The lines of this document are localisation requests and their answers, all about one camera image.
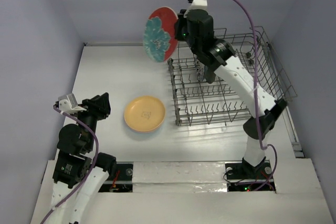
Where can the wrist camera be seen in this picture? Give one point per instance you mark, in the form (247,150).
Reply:
(68,104)
(197,4)

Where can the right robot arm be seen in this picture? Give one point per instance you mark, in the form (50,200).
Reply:
(264,109)

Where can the yellow plate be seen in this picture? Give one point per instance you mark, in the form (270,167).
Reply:
(144,114)

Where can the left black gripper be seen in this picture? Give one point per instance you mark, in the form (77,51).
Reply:
(101,103)

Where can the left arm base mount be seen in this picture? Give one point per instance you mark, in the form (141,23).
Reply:
(122,180)

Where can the white plate red teal pattern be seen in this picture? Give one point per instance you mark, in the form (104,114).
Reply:
(159,35)

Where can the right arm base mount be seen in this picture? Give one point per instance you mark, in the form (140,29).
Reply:
(242,177)

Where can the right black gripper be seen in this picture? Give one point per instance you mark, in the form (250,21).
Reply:
(180,28)

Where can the grey wire dish rack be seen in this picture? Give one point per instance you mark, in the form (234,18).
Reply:
(202,103)

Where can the teal patterned plate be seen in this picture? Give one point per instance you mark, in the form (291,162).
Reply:
(200,69)

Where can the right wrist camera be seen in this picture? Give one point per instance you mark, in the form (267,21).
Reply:
(197,4)

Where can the dark olive plate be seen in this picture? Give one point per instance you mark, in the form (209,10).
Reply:
(209,75)

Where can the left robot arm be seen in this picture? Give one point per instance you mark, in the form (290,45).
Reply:
(80,169)

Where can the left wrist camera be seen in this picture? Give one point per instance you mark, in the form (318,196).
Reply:
(68,104)

